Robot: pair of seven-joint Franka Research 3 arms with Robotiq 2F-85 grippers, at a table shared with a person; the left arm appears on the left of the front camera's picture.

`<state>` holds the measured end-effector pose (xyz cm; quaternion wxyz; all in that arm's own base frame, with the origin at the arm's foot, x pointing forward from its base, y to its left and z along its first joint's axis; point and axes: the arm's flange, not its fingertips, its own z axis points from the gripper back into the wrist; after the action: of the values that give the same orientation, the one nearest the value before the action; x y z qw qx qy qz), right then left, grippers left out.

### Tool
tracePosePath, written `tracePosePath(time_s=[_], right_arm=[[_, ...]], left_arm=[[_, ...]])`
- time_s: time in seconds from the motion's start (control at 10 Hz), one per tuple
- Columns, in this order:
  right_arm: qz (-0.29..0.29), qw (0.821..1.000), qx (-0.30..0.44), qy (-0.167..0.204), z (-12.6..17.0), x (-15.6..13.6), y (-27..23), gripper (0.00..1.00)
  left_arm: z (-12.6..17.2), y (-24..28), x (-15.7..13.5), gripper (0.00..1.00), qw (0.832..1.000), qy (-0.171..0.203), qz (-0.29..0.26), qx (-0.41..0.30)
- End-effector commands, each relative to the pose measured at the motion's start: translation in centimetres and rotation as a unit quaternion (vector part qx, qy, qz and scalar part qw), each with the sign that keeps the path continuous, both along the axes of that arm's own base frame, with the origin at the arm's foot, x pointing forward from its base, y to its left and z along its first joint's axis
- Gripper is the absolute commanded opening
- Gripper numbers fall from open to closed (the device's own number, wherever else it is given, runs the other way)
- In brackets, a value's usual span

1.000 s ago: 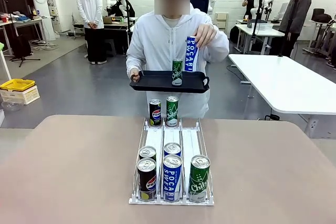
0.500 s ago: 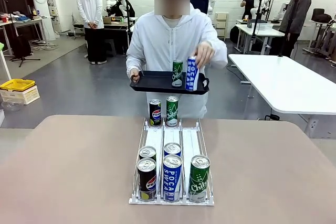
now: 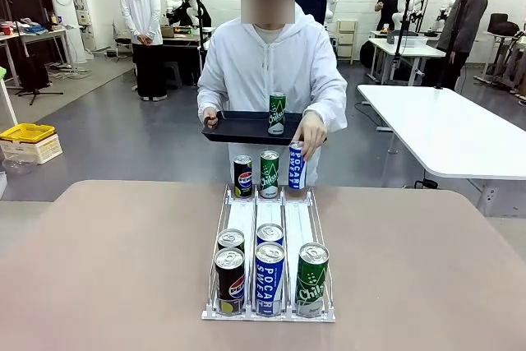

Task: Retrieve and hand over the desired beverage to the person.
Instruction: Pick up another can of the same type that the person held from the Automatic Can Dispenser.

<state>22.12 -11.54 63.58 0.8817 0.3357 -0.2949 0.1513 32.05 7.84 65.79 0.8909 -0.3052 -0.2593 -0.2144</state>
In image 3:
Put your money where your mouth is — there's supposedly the collaborator's left hand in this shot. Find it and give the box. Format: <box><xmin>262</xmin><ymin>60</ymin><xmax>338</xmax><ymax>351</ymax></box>
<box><xmin>290</xmin><ymin>110</ymin><xmax>329</xmax><ymax>162</ymax></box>

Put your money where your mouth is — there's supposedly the collaborator's right hand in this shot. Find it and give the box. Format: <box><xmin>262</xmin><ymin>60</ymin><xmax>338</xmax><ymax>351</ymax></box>
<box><xmin>202</xmin><ymin>107</ymin><xmax>221</xmax><ymax>127</ymax></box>

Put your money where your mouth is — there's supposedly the black serving tray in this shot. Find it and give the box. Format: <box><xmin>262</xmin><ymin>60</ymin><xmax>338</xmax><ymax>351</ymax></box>
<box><xmin>201</xmin><ymin>110</ymin><xmax>329</xmax><ymax>146</ymax></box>

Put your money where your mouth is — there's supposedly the green Chilsung cider can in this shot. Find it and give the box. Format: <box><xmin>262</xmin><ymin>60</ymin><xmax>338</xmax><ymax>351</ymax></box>
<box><xmin>259</xmin><ymin>150</ymin><xmax>281</xmax><ymax>200</ymax></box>
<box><xmin>295</xmin><ymin>242</ymin><xmax>330</xmax><ymax>318</ymax></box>
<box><xmin>268</xmin><ymin>92</ymin><xmax>287</xmax><ymax>137</ymax></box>

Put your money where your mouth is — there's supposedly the blue Pocari Sweat can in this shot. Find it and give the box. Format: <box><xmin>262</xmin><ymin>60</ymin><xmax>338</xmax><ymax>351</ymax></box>
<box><xmin>253</xmin><ymin>242</ymin><xmax>286</xmax><ymax>318</ymax></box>
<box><xmin>288</xmin><ymin>141</ymin><xmax>308</xmax><ymax>192</ymax></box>
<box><xmin>256</xmin><ymin>223</ymin><xmax>285</xmax><ymax>247</ymax></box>

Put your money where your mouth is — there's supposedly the collaborator's right forearm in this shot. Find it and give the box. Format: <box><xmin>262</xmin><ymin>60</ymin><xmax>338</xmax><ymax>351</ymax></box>
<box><xmin>196</xmin><ymin>71</ymin><xmax>231</xmax><ymax>116</ymax></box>

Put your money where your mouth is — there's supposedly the collaborator's left forearm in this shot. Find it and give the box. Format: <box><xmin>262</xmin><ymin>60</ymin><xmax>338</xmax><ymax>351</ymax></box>
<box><xmin>302</xmin><ymin>75</ymin><xmax>348</xmax><ymax>130</ymax></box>

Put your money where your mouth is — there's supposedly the person in black t-shirt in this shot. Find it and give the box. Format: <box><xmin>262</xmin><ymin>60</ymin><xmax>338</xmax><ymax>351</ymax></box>
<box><xmin>373</xmin><ymin>0</ymin><xmax>412</xmax><ymax>32</ymax></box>

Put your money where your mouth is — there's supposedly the grey plastic stool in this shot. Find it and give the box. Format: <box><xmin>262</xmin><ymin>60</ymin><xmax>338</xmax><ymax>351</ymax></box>
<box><xmin>162</xmin><ymin>61</ymin><xmax>182</xmax><ymax>90</ymax></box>

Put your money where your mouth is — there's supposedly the black Pepsi can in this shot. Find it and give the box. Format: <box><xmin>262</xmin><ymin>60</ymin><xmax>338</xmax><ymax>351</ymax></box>
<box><xmin>233</xmin><ymin>155</ymin><xmax>254</xmax><ymax>199</ymax></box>
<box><xmin>214</xmin><ymin>247</ymin><xmax>247</xmax><ymax>317</ymax></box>
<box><xmin>216</xmin><ymin>228</ymin><xmax>247</xmax><ymax>256</ymax></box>

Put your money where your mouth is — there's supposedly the collaborator in white zip hoodie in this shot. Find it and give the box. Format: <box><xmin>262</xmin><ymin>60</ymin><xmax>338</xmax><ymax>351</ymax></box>
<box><xmin>196</xmin><ymin>0</ymin><xmax>348</xmax><ymax>187</ymax></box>

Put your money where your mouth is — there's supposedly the grey robot work desk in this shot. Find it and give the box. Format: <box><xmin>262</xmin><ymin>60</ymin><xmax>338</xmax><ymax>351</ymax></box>
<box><xmin>114</xmin><ymin>25</ymin><xmax>217</xmax><ymax>89</ymax></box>

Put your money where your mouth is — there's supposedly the clear acrylic can rack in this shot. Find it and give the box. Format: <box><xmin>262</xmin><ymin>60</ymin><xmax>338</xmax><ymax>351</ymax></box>
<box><xmin>201</xmin><ymin>184</ymin><xmax>336</xmax><ymax>323</ymax></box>

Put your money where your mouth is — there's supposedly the man in hoodie, black trousers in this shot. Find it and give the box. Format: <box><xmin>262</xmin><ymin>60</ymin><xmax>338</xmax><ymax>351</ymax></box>
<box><xmin>119</xmin><ymin>0</ymin><xmax>168</xmax><ymax>102</ymax></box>

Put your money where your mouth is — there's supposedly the small white work table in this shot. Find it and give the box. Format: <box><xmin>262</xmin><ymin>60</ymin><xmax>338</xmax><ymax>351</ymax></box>
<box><xmin>367</xmin><ymin>30</ymin><xmax>447</xmax><ymax>85</ymax></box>

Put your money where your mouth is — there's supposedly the large white table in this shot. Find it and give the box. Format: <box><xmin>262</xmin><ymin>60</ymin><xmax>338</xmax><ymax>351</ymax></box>
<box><xmin>356</xmin><ymin>83</ymin><xmax>526</xmax><ymax>219</ymax></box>

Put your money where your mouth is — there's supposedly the white plastic crate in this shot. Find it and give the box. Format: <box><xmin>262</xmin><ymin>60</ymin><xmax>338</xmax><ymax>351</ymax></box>
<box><xmin>0</xmin><ymin>133</ymin><xmax>64</xmax><ymax>165</ymax></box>

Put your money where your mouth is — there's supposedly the black tripod stand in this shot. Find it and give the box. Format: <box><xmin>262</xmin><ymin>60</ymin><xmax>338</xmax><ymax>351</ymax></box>
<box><xmin>7</xmin><ymin>9</ymin><xmax>65</xmax><ymax>106</ymax></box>

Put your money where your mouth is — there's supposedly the yellow plastic crate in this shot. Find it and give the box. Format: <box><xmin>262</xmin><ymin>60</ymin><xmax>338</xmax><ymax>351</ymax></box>
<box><xmin>0</xmin><ymin>122</ymin><xmax>57</xmax><ymax>145</ymax></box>

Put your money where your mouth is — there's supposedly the man in grey jacket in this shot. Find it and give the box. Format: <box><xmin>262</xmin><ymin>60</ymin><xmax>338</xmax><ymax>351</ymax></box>
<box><xmin>436</xmin><ymin>0</ymin><xmax>490</xmax><ymax>91</ymax></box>

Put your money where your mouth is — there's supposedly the cluttered grey side desk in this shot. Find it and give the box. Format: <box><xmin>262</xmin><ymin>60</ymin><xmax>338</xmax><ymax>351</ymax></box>
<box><xmin>0</xmin><ymin>24</ymin><xmax>75</xmax><ymax>89</ymax></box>

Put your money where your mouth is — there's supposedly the clear plastic bowl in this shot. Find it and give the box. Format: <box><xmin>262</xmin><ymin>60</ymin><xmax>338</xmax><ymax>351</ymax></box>
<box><xmin>2</xmin><ymin>155</ymin><xmax>38</xmax><ymax>177</ymax></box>

